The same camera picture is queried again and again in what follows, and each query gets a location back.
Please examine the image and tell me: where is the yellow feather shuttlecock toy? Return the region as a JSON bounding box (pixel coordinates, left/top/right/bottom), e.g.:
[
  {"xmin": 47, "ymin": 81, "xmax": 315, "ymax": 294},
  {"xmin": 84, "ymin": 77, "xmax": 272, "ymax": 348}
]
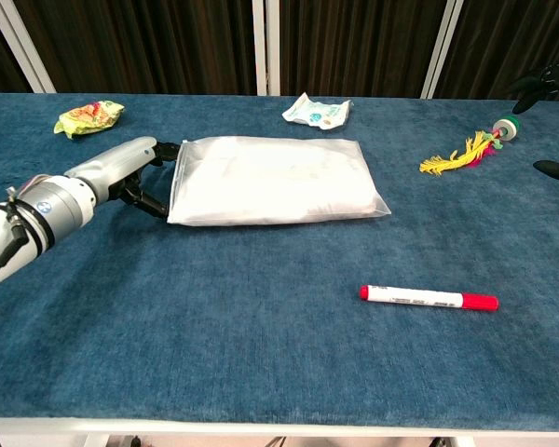
[{"xmin": 419, "ymin": 115, "xmax": 521, "ymax": 177}]

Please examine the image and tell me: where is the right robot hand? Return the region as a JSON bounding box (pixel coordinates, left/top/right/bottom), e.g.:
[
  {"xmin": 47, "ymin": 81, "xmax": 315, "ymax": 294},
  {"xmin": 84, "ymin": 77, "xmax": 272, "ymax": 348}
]
[{"xmin": 510, "ymin": 63, "xmax": 559, "ymax": 183}]

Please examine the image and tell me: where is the dark brown curtain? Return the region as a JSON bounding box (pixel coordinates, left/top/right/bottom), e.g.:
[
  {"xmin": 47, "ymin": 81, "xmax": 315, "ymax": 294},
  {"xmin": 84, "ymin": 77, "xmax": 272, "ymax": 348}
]
[{"xmin": 0, "ymin": 0, "xmax": 559, "ymax": 100}]

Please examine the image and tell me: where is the yellow green snack packet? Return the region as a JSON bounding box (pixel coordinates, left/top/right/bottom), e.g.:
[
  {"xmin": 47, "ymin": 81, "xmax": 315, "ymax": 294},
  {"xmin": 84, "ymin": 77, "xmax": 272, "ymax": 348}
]
[{"xmin": 53, "ymin": 100, "xmax": 126, "ymax": 140}]

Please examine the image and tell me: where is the white crumpled wrapper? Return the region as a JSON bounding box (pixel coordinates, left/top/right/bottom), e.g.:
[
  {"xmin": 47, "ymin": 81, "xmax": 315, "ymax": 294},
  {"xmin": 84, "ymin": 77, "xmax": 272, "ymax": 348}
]
[{"xmin": 281, "ymin": 92, "xmax": 352, "ymax": 131}]

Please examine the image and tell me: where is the blue carpeted table top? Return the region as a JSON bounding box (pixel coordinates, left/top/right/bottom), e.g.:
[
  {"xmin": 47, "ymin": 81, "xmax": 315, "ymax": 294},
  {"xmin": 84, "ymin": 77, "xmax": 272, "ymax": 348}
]
[{"xmin": 0, "ymin": 92, "xmax": 559, "ymax": 432}]

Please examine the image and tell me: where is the white table frame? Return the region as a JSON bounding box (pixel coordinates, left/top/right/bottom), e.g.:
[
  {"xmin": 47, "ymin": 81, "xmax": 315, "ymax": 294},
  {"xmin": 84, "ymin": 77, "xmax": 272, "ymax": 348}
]
[{"xmin": 0, "ymin": 417, "xmax": 559, "ymax": 447}]

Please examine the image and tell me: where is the white frame post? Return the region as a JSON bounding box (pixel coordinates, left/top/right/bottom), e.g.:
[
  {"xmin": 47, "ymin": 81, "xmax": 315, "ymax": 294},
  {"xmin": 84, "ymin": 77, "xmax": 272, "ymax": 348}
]
[
  {"xmin": 0, "ymin": 0, "xmax": 57, "ymax": 94},
  {"xmin": 252, "ymin": 0, "xmax": 281, "ymax": 97},
  {"xmin": 420, "ymin": 0, "xmax": 465, "ymax": 100}
]

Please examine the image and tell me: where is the translucent white plastic bag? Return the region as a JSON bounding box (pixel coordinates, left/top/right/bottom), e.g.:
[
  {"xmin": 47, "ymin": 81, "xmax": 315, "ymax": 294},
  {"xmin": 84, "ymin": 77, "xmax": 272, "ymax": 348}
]
[{"xmin": 167, "ymin": 135, "xmax": 392, "ymax": 227}]

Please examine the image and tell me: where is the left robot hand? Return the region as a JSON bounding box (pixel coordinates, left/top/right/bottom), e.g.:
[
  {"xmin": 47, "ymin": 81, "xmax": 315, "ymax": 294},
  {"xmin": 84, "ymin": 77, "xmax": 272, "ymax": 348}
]
[{"xmin": 63, "ymin": 136, "xmax": 182, "ymax": 220}]

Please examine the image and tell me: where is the red and white marker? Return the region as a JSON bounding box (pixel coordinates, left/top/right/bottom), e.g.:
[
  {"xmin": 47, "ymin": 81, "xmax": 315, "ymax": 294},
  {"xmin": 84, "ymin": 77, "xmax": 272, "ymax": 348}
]
[{"xmin": 359, "ymin": 284, "xmax": 500, "ymax": 312}]

